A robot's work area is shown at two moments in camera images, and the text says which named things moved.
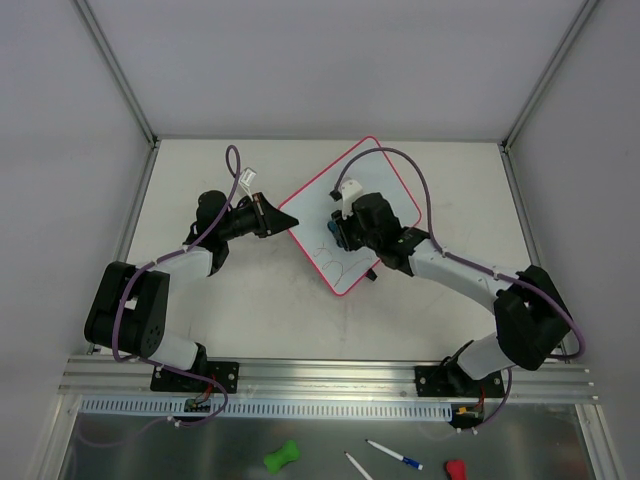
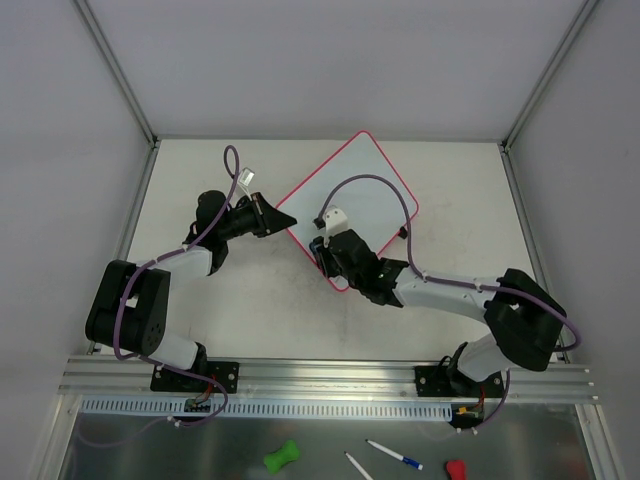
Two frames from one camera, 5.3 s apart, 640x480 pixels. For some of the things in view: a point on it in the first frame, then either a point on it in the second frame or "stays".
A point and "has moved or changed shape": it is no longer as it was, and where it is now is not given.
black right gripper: (343, 232) to (329, 257)
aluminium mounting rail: (555, 380) stays
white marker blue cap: (396, 455) stays
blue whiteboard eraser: (333, 227) has moved or changed shape
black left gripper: (263, 216) stays
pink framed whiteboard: (311, 208) stays
